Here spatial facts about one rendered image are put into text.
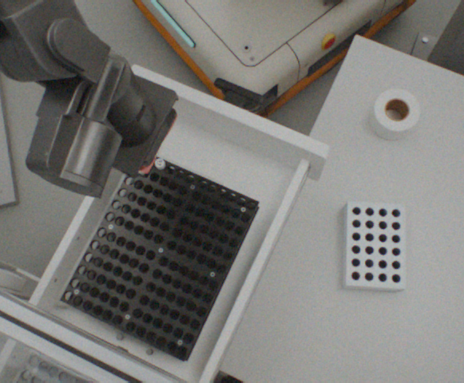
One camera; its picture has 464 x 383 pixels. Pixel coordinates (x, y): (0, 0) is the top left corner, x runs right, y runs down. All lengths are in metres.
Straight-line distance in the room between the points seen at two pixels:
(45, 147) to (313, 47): 1.15
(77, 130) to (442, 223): 0.60
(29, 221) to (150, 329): 1.09
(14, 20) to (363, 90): 0.64
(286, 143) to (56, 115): 0.35
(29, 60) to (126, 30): 1.46
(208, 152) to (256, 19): 0.79
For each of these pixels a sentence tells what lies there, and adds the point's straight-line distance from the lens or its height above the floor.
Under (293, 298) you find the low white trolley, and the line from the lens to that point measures 0.89.
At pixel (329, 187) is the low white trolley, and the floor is 0.76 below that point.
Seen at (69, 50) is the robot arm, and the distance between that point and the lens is 0.49.
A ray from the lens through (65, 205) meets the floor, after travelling 1.79.
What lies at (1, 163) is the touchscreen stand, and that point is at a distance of 1.86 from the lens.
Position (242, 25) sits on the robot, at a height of 0.28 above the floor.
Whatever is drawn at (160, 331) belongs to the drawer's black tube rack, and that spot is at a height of 0.90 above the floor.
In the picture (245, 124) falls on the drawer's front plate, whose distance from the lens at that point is 0.78.
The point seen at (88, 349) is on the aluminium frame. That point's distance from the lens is 0.68.
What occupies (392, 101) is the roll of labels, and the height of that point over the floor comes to 0.79.
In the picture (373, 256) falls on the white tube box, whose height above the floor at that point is 0.80.
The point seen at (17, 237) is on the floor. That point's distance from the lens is 1.81.
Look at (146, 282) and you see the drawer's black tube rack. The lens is 0.77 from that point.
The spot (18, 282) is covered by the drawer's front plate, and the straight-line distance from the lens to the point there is 0.87.
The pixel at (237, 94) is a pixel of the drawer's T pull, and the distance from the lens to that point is 0.81.
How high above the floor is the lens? 1.65
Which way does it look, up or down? 75 degrees down
